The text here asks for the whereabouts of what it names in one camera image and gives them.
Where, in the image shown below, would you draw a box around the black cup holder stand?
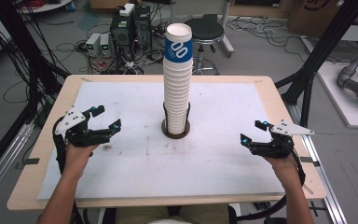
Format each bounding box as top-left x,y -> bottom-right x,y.
160,102 -> 191,140

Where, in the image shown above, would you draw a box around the wooden table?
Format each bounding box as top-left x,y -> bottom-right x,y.
7,74 -> 328,212

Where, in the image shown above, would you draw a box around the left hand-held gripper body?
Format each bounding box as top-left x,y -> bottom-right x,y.
53,105 -> 112,148

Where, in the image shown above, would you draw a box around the black computer tower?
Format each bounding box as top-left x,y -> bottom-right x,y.
109,13 -> 136,63
133,5 -> 153,51

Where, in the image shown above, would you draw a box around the person's olive trousers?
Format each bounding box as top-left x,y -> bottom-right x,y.
114,203 -> 231,224

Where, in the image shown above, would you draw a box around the white box on computer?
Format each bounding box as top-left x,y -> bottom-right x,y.
118,3 -> 136,18

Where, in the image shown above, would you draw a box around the stack of white paper cups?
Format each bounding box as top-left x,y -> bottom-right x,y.
162,22 -> 194,135

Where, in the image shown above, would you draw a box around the black metal frame post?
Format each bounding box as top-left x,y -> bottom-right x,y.
274,0 -> 358,135

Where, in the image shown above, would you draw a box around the black tape strip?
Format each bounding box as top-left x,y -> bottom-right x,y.
22,157 -> 41,166
299,156 -> 322,168

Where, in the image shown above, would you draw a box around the grey power supply box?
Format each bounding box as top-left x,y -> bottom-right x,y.
85,33 -> 103,58
99,33 -> 113,58

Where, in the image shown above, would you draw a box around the white floor platform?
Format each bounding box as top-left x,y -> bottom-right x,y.
316,61 -> 358,131

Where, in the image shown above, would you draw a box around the cardboard box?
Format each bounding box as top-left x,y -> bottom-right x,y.
286,0 -> 345,39

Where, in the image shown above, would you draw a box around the white table mat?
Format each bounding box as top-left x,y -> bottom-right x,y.
36,81 -> 286,201

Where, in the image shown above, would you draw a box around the black round stool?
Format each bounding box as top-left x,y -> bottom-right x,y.
184,17 -> 226,76

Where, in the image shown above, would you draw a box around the person's right hand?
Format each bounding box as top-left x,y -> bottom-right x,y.
262,153 -> 300,183

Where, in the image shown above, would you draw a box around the person's left hand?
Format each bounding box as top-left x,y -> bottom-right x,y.
62,142 -> 99,176

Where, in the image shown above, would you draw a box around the aluminium floor rail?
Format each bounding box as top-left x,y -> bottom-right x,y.
0,120 -> 35,208
286,102 -> 350,224

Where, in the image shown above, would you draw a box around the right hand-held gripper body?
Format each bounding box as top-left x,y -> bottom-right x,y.
249,119 -> 315,160

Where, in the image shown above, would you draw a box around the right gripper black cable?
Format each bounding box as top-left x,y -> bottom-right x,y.
236,146 -> 308,222

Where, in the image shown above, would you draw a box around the black frame with cable bundle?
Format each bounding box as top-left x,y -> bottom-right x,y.
0,0 -> 72,185

